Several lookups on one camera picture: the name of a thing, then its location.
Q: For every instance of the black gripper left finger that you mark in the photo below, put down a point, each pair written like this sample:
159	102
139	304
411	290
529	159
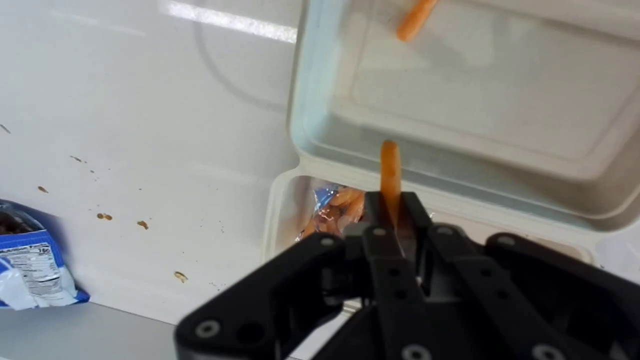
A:
312	300

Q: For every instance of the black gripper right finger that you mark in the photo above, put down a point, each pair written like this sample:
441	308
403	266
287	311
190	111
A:
520	300

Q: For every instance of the orange snack stick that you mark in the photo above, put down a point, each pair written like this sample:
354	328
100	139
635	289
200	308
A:
390	172
416	18

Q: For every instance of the clear plastic snack bag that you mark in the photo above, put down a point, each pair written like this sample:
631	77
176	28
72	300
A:
336	206

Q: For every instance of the beige clamshell takeout container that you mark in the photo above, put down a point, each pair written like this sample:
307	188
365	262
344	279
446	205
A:
481	106

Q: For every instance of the blue snack packet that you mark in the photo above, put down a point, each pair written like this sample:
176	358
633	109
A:
32	266

